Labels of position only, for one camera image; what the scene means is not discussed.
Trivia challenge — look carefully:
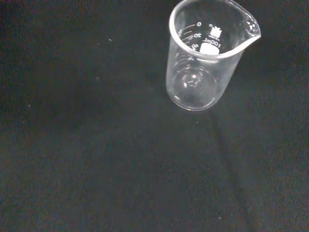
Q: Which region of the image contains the black bench cloth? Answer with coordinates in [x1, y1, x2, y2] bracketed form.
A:
[0, 0, 309, 232]

